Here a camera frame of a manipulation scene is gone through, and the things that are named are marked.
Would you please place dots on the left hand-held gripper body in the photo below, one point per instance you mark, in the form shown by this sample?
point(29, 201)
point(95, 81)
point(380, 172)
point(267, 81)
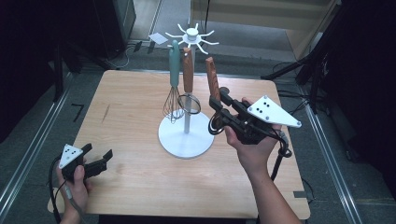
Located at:
point(70, 155)

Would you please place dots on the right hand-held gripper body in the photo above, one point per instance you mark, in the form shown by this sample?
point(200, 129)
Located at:
point(271, 112)

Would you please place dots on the white utensil rack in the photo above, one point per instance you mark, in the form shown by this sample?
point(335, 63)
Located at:
point(186, 143)

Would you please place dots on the person's left hand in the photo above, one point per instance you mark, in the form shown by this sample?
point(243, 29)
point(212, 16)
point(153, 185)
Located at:
point(76, 194)

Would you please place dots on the person's right hand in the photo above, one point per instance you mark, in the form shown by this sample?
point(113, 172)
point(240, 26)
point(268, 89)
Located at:
point(255, 158)

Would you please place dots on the round black table grommet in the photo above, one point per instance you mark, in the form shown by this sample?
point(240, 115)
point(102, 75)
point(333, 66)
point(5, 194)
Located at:
point(224, 89)

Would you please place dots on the black metal stand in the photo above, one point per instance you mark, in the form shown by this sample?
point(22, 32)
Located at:
point(314, 62)

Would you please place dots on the dark tape strip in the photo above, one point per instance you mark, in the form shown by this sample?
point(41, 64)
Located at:
point(299, 194)

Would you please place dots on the white paper sheet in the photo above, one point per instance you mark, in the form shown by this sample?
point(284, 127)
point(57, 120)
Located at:
point(158, 38)

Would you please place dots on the dark cabinet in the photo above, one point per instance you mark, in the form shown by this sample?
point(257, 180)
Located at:
point(118, 28)

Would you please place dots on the metal floor rail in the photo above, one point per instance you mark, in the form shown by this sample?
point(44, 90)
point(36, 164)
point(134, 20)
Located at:
point(31, 149)
point(330, 155)

